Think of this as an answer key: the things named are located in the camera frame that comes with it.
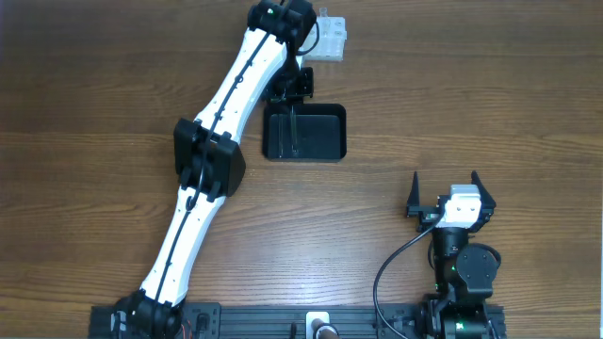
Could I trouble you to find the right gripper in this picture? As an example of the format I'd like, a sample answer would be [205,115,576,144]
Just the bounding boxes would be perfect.
[406,169,497,233]

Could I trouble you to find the black tray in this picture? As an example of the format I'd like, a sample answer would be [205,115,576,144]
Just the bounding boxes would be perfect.
[261,102,349,164]

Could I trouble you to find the white test tube rack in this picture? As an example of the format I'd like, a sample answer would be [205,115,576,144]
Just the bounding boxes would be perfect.
[301,16,349,63]

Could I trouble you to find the mounting rail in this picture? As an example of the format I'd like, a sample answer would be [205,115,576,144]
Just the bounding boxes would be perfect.
[89,302,508,339]

